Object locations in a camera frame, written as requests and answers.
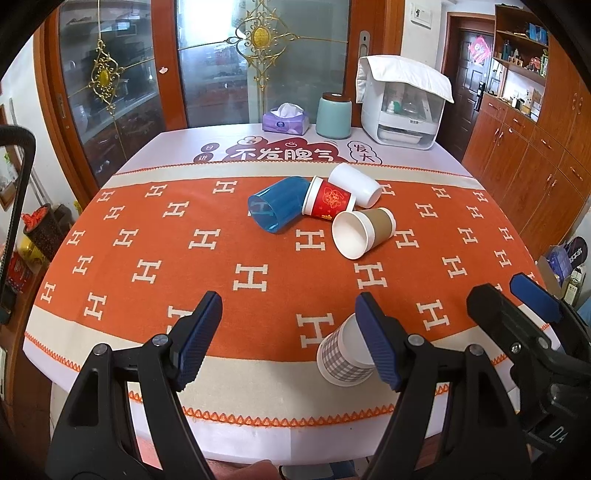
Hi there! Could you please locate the purple tissue box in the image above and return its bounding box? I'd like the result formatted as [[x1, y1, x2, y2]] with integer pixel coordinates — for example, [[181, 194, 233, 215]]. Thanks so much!
[[262, 103, 310, 136]]

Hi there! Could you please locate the white countertop appliance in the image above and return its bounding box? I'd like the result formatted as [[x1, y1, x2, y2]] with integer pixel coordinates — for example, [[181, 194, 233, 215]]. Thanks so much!
[[359, 78, 446, 151]]

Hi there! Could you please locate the brown sleeve paper cup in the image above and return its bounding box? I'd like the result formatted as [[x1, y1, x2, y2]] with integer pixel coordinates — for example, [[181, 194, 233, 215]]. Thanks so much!
[[332, 207, 397, 259]]

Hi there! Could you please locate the red paper cup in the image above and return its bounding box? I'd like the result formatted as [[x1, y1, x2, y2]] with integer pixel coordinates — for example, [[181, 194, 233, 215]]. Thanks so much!
[[301, 175, 357, 223]]

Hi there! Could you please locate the white cup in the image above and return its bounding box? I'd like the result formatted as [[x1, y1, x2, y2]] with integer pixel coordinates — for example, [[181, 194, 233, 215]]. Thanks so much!
[[328, 163, 382, 209]]

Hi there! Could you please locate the orange patterned table runner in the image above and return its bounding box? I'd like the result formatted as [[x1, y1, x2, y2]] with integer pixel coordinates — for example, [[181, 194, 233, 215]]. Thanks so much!
[[23, 172, 555, 426]]

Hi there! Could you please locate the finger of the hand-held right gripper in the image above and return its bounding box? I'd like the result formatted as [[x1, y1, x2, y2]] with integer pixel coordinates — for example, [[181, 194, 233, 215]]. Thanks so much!
[[466, 283, 575, 386], [510, 272, 591, 335]]

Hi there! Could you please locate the white towel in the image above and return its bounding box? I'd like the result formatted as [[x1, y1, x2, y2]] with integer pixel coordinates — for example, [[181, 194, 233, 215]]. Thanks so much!
[[355, 55, 454, 104]]

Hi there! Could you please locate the checkered paper cup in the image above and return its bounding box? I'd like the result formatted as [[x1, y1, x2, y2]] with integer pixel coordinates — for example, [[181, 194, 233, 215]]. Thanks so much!
[[316, 313, 376, 387]]

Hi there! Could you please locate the cardboard box with bottles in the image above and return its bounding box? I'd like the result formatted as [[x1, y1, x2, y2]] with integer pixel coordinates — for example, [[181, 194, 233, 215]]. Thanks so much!
[[536, 236, 588, 305]]

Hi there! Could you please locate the glass sliding door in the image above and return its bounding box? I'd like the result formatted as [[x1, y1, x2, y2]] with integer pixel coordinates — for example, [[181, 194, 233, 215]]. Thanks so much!
[[33, 0, 185, 195], [173, 0, 370, 131]]

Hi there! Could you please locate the blue plastic cup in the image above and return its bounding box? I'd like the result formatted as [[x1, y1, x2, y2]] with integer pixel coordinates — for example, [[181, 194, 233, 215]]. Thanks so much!
[[247, 177, 310, 236]]

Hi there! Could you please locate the black curved handle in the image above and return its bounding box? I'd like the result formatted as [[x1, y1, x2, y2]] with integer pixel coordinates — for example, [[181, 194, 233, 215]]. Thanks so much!
[[0, 125, 37, 325]]

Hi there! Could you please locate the orange patterned tablecloth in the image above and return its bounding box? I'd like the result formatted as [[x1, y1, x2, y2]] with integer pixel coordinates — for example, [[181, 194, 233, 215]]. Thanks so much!
[[22, 122, 571, 464]]

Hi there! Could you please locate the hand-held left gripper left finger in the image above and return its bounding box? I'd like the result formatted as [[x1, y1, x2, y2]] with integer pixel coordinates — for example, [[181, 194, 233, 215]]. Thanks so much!
[[45, 291, 223, 480]]

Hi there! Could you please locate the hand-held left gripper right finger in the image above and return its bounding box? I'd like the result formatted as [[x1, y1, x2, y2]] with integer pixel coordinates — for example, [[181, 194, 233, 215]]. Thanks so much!
[[355, 292, 525, 480]]

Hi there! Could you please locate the wooden cabinet with shelves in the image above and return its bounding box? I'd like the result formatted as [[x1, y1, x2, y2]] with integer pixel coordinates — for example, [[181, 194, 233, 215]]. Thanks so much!
[[462, 4, 591, 259]]

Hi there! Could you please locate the teal canister with brown lid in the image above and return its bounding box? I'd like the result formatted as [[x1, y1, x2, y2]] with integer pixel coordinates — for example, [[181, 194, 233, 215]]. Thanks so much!
[[316, 92, 352, 140]]

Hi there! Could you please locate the dark woven basket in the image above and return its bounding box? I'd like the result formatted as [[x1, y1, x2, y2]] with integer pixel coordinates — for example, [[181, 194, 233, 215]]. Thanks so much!
[[21, 203, 70, 263]]

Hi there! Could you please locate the dark wooden entry door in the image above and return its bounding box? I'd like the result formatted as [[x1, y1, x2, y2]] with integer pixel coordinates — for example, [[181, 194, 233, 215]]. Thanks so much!
[[444, 14, 497, 162]]

